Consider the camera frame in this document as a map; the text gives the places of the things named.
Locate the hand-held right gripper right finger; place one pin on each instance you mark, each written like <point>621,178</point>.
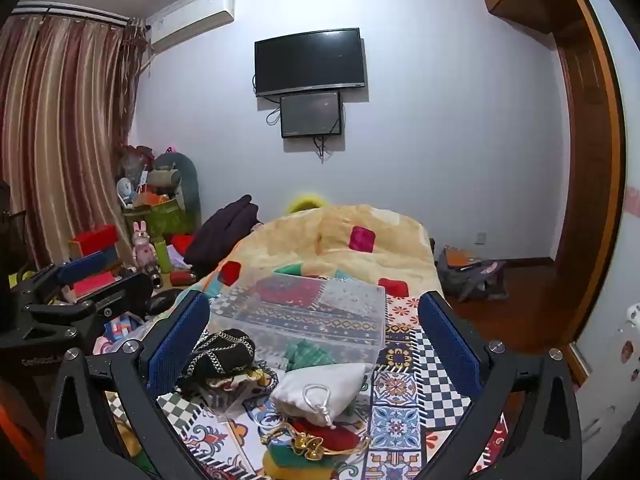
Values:
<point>448,347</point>

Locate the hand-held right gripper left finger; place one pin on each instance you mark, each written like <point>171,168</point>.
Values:
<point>177,342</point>

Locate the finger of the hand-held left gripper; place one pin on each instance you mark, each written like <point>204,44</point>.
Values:
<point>85,265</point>
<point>120,290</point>

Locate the black knitted pouch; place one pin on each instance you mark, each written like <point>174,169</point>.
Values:
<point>220,355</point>

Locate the clear plastic storage box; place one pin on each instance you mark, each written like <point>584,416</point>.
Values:
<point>320,310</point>

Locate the red pouch with gold ornament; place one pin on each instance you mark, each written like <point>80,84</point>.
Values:
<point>325,440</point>

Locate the red box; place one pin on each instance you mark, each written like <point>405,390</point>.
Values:
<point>92,241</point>

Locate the black computer mouse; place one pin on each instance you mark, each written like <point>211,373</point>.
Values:
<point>159,304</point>

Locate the pink bunny plush toy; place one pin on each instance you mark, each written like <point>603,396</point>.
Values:
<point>144,250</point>

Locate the green bottle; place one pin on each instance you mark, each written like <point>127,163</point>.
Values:
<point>162,257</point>

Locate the red can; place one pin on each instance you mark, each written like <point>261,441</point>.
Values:
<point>182,277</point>

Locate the grey backpack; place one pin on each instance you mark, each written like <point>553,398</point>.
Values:
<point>470,275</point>

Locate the patterned tile-print blanket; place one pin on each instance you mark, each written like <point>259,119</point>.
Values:
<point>400,410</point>

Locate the green cardboard box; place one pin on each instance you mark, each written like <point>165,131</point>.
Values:
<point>165,220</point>

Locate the dark jacket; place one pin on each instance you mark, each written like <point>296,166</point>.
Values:
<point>220,240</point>

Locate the green folded cloth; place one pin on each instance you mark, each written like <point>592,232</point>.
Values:
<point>307,355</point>

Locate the striped brown curtain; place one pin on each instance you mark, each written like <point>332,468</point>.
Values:
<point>60,125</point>

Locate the yellow patchwork quilt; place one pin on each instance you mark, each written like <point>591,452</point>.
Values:
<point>330,245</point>

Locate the green and yellow pouch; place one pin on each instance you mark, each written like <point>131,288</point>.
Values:
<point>295,466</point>

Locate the yellow round cushion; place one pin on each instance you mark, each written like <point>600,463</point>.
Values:
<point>304,203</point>

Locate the wooden wardrobe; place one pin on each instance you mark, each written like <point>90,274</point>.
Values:
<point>580,160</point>

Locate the white air conditioner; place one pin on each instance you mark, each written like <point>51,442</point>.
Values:
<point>192,20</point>

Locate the white wall socket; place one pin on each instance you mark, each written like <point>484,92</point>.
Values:
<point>481,238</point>

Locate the small wall monitor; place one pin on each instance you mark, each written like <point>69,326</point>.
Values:
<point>311,115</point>

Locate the large wall television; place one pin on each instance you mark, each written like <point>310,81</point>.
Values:
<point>310,60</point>

